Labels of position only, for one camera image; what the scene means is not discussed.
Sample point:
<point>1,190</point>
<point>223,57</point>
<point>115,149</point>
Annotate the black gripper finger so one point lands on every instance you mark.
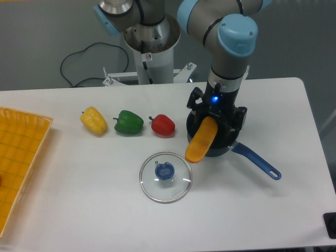
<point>195,102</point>
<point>236,117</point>

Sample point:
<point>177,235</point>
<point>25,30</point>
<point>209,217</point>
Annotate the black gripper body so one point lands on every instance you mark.
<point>219,105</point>

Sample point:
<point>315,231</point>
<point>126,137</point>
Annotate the glass pot lid blue knob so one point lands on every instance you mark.
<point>165,177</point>

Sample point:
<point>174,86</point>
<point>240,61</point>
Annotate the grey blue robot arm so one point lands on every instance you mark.
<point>224,28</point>

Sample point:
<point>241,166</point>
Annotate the orange yellow bread loaf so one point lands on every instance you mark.
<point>202,140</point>

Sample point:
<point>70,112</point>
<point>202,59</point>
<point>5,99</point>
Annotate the dark blue saucepan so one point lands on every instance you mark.
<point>237,148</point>

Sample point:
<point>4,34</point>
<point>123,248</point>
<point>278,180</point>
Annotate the red bell pepper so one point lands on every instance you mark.
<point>162,125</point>

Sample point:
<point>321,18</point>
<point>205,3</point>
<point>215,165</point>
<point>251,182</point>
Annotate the green bell pepper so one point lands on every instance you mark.
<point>128,123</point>

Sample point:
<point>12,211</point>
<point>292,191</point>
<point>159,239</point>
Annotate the yellow bell pepper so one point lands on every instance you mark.
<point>93,120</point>

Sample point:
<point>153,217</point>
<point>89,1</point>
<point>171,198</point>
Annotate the black object table corner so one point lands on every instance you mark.
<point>329,220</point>

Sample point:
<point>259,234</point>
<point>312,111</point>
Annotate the orange plastic basket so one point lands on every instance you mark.
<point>22,136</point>

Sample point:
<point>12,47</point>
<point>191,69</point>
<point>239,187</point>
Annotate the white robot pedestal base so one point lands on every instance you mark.
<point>153,51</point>

